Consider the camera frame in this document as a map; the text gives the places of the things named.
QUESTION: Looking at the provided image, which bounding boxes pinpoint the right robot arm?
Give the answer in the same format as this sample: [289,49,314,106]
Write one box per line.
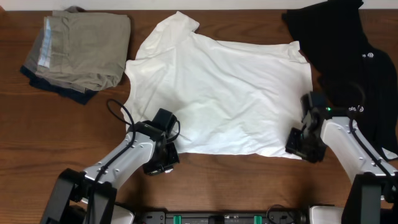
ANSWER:
[285,92,397,224]

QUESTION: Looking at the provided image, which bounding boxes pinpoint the folded navy garment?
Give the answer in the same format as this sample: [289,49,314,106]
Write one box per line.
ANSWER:
[20,66,98,105]

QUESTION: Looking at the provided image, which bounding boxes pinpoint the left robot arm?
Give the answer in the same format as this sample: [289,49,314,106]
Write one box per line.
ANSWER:
[40,121,179,224]

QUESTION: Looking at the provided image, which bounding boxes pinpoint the black t-shirt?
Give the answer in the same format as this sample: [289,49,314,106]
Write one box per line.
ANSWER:
[282,0,397,161]

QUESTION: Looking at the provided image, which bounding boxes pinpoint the white printed t-shirt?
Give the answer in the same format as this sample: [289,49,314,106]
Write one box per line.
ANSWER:
[122,12,313,158]

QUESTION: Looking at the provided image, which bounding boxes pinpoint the folded khaki trousers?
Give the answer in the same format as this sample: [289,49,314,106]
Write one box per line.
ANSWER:
[24,7,131,93]

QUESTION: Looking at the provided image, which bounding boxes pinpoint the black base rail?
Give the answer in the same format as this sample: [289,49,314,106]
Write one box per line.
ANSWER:
[133,204,310,224]

